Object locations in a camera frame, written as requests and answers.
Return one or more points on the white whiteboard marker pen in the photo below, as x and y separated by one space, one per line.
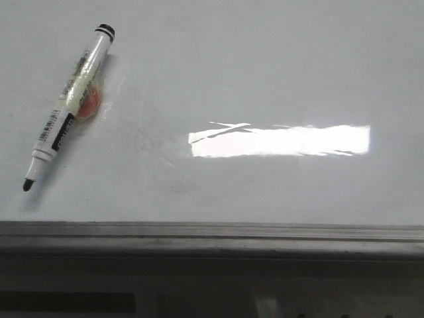
69 103

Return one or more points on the white whiteboard with metal frame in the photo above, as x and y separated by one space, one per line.
219 128

